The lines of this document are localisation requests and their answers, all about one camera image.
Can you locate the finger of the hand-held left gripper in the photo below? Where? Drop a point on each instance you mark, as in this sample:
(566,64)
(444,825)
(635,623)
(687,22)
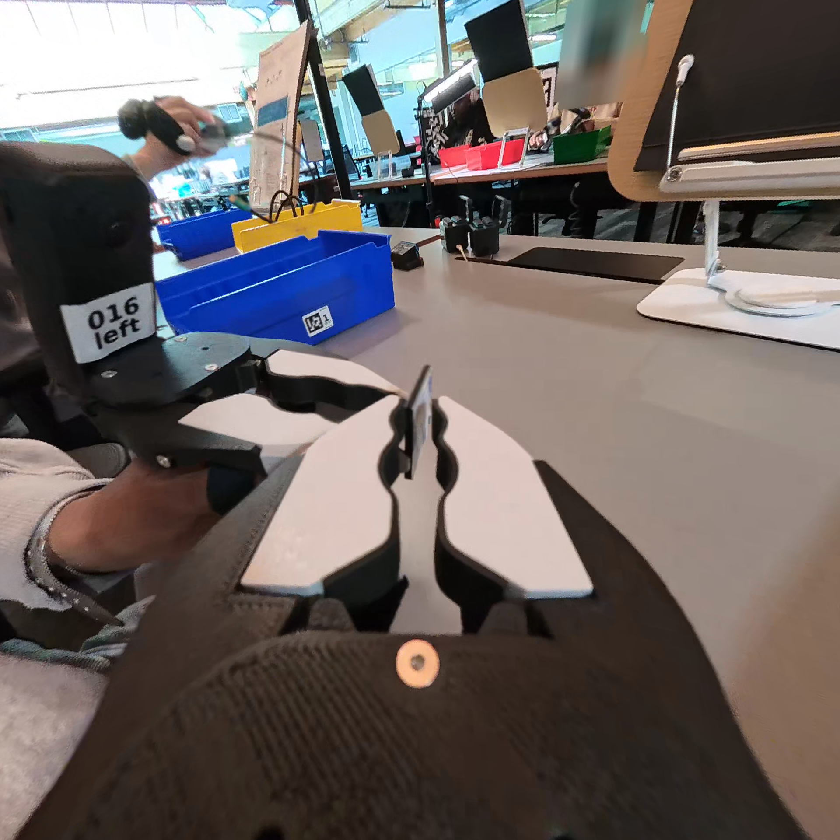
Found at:
(256,423)
(321,367)

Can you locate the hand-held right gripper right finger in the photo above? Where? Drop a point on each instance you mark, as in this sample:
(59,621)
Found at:
(505,512)

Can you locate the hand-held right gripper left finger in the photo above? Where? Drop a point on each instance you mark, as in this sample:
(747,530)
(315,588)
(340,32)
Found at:
(328,512)

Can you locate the blue plastic bin with tag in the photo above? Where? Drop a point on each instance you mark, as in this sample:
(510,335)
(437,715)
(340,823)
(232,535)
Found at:
(275,289)

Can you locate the square adhesive foam pad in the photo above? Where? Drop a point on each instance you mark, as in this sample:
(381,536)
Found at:
(420,420)

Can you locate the another person's forearm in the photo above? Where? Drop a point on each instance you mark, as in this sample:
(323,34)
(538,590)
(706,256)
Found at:
(144,167)

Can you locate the grey desk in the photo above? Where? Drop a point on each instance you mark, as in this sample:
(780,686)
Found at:
(590,394)

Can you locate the black desk mat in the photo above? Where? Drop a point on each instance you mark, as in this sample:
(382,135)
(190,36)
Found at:
(590,264)

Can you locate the black desk lamp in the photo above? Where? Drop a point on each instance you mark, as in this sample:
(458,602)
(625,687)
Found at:
(449,92)

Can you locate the person's left hand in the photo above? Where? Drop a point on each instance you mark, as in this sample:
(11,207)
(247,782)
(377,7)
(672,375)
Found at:
(131,518)

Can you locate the small blue plastic bin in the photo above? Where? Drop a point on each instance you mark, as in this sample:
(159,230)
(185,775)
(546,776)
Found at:
(197,236)

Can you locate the yellow plastic bin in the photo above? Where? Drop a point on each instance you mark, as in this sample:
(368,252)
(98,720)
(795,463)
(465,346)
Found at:
(295,229)

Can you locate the small black device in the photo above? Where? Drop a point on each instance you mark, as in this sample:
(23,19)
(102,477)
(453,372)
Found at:
(407,256)

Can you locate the red plastic bin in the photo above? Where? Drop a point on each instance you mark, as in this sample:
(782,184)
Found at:
(495,155)
(456,157)

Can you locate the dark beaded wristband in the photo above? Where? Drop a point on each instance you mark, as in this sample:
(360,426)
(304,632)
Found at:
(62,586)

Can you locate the brown cardboard sheet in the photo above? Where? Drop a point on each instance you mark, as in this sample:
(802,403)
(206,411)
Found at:
(279,79)

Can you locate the small black and tan board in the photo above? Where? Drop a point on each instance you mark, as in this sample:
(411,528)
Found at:
(371,105)

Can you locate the black upright pole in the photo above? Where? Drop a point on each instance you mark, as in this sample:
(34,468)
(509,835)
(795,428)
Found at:
(325,98)

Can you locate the green plastic bin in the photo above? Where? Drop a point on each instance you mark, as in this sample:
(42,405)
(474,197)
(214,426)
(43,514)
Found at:
(581,145)

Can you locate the large black and tan board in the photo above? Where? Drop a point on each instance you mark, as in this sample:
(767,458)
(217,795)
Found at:
(502,46)

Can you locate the grey trousers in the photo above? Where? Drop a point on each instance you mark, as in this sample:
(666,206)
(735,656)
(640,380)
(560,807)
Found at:
(39,741)

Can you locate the white stand with wooden panel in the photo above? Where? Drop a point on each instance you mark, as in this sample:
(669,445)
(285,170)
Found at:
(754,79)

